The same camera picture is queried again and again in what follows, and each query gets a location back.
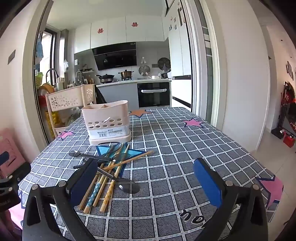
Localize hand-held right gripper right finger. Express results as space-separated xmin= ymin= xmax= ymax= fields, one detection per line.
xmin=193 ymin=158 xmax=269 ymax=241

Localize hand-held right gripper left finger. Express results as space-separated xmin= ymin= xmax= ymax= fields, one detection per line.
xmin=22 ymin=159 xmax=99 ymax=241

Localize blue patterned chopstick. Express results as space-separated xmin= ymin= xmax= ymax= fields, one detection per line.
xmin=83 ymin=152 xmax=122 ymax=214

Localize black-handled utensil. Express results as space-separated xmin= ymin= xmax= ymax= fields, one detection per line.
xmin=69 ymin=151 xmax=111 ymax=161

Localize wooden chopstick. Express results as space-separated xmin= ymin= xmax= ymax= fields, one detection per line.
xmin=105 ymin=148 xmax=127 ymax=211
xmin=79 ymin=171 xmax=102 ymax=210
xmin=99 ymin=150 xmax=154 ymax=172
xmin=100 ymin=144 xmax=130 ymax=212

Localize beige utensil holder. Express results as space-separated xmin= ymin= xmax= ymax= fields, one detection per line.
xmin=81 ymin=100 xmax=132 ymax=146

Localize pink stool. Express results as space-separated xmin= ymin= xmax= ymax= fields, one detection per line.
xmin=0 ymin=128 xmax=26 ymax=179

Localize yellow oil bottle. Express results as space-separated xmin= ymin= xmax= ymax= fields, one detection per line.
xmin=46 ymin=111 xmax=60 ymax=130

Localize green vegetables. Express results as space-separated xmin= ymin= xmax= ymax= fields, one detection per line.
xmin=67 ymin=108 xmax=81 ymax=126

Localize beige storage trolley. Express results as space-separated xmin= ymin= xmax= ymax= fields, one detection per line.
xmin=45 ymin=84 xmax=96 ymax=139

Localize yellow plastic basin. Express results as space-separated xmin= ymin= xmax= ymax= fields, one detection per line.
xmin=39 ymin=84 xmax=55 ymax=93

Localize black plastic bag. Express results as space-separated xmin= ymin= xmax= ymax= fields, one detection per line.
xmin=95 ymin=88 xmax=107 ymax=105

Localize black floor stand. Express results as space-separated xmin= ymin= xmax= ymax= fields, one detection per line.
xmin=272 ymin=127 xmax=286 ymax=139

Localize red box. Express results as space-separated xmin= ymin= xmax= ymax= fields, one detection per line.
xmin=283 ymin=133 xmax=296 ymax=147

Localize black kitchen faucet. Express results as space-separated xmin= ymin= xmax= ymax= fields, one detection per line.
xmin=46 ymin=69 xmax=59 ymax=85

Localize black built-in oven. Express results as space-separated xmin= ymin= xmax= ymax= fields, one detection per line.
xmin=137 ymin=82 xmax=171 ymax=108

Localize black wok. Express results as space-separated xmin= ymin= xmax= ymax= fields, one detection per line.
xmin=95 ymin=74 xmax=115 ymax=83

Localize gas stove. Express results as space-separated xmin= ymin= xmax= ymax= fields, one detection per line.
xmin=99 ymin=78 xmax=136 ymax=83

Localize bronze stockpot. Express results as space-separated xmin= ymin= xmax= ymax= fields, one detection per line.
xmin=118 ymin=70 xmax=134 ymax=80

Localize black range hood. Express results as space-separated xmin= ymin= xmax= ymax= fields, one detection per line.
xmin=92 ymin=42 xmax=137 ymax=70

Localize round dark steamer rack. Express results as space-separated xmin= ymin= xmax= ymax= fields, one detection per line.
xmin=158 ymin=57 xmax=171 ymax=69

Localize white refrigerator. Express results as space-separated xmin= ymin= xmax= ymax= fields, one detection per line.
xmin=168 ymin=0 xmax=193 ymax=112

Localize cluster of fridge magnets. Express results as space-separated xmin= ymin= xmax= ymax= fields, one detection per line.
xmin=169 ymin=16 xmax=185 ymax=30

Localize white sliding door frame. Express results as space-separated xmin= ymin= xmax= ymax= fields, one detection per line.
xmin=186 ymin=0 xmax=223 ymax=132

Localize red and black wall decoration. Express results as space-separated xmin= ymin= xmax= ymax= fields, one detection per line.
xmin=280 ymin=81 xmax=296 ymax=137

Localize wall photo frames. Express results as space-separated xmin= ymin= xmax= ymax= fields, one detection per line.
xmin=285 ymin=61 xmax=294 ymax=80

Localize white wall cabinets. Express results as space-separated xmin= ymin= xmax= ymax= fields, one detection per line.
xmin=74 ymin=15 xmax=169 ymax=54

